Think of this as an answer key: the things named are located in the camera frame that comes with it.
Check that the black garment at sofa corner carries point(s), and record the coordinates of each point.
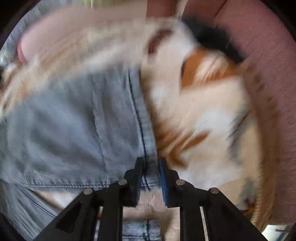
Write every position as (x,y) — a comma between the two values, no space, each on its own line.
(213,38)

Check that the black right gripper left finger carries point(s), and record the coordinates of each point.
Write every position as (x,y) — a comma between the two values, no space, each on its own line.
(134,183)

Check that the cream leaf-print fleece blanket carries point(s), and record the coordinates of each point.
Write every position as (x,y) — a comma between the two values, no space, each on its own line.
(80,112)

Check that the grey-blue denim pants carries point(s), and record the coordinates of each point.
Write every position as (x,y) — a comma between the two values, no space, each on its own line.
(84,132)

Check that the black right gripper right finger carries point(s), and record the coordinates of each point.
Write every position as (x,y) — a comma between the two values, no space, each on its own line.
(168,178)

